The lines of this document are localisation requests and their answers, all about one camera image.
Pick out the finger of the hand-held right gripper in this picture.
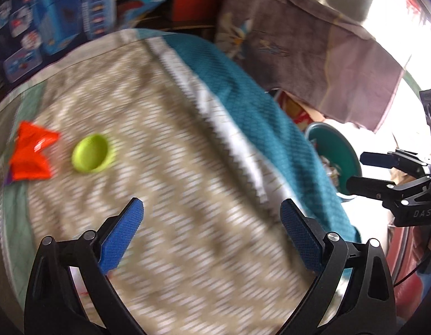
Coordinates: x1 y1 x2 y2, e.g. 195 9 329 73
360 149 431 177
346 177 431 200

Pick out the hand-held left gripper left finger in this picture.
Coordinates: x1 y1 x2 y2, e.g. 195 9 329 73
23 197 146 335

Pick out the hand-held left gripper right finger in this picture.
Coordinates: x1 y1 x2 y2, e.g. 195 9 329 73
275 198 398 335

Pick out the teal plastic bin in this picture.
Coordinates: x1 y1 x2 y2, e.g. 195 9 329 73
304 122 363 204

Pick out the lime green plastic cup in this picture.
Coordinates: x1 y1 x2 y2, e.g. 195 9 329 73
72 134 117 174

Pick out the red snack packet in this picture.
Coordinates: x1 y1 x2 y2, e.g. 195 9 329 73
8 121 62 182

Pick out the dark red basin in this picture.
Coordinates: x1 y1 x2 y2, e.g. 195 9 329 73
388 216 431 301

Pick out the beige patterned bed sheet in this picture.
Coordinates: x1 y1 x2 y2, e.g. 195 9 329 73
0 30 317 335

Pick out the red patterned box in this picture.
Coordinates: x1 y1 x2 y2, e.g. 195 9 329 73
277 91 325 130

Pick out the teal checkered blanket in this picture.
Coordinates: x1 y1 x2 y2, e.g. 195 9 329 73
147 35 361 269

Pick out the purple hanging cloth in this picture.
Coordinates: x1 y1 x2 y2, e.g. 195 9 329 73
214 0 412 134

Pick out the blue printed box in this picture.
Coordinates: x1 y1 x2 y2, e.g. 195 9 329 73
0 0 119 85

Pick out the blue printed bag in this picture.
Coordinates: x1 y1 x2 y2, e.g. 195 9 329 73
117 0 203 29

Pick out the red plastic container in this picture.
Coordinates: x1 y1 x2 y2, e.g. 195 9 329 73
173 0 224 27

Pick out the black cable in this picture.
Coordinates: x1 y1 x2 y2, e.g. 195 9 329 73
393 232 431 287

